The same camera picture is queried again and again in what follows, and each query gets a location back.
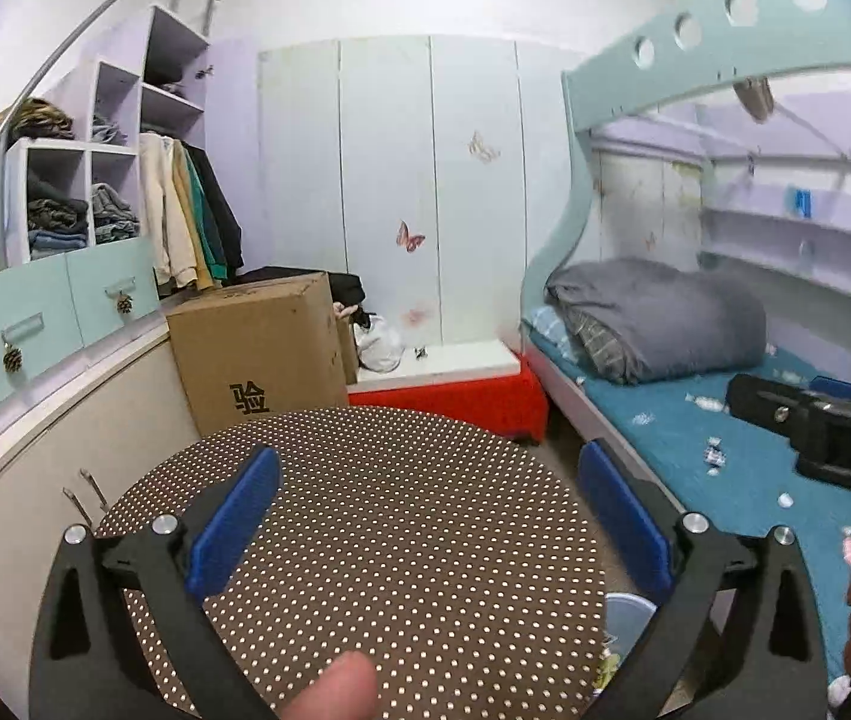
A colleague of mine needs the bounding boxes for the hanging clothes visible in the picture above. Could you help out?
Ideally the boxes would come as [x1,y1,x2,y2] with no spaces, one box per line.
[139,132,243,296]

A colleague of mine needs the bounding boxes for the large cardboard box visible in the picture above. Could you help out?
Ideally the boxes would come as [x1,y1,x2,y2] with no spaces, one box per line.
[167,273,349,436]

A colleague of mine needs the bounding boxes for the trash bin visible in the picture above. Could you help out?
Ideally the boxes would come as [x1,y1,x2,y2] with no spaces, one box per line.
[594,592,658,694]

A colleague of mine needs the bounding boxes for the white plastic bag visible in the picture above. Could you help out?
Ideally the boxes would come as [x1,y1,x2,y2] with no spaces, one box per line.
[352,314,405,374]

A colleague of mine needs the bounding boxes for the person's left hand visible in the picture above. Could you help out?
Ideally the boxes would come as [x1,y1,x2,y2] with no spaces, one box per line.
[279,652,378,720]

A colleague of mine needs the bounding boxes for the red bench with white top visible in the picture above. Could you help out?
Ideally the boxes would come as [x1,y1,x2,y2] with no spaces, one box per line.
[347,340,549,444]

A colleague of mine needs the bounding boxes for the brown polka dot tablecloth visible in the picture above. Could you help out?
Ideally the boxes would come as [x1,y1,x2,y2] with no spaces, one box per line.
[100,408,604,718]

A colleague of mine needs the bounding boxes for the grey folded blanket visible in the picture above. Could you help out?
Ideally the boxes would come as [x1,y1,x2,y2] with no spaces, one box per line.
[546,259,767,385]

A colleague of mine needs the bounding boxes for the teal bunk bed frame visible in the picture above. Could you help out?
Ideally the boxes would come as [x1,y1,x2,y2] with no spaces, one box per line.
[521,0,851,310]

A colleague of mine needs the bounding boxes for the blue patterned mattress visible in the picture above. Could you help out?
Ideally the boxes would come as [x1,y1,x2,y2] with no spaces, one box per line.
[523,305,851,678]

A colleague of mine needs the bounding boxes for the teal drawer cabinet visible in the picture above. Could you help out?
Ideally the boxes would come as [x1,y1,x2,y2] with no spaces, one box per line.
[0,238,160,433]

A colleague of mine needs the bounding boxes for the white cubby shelf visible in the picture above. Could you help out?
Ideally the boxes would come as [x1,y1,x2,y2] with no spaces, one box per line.
[0,5,211,265]

